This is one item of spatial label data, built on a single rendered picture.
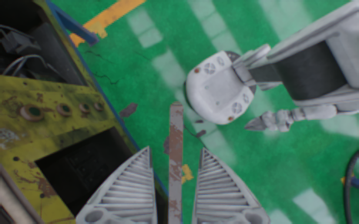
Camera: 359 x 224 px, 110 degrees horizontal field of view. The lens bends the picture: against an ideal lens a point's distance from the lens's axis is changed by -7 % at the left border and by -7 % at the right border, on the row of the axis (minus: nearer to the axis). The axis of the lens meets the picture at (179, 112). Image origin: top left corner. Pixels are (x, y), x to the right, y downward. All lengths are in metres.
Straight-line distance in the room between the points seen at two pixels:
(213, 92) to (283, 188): 1.54
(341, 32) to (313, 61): 0.09
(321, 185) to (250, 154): 1.06
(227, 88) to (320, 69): 0.85
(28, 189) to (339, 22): 0.73
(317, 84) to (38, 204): 0.73
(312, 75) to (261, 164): 1.53
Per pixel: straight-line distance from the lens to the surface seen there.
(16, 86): 0.59
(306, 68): 0.49
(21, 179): 0.46
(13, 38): 1.05
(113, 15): 1.84
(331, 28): 0.44
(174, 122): 0.26
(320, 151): 2.35
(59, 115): 0.61
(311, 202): 2.61
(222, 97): 1.24
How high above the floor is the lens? 1.48
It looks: 85 degrees down
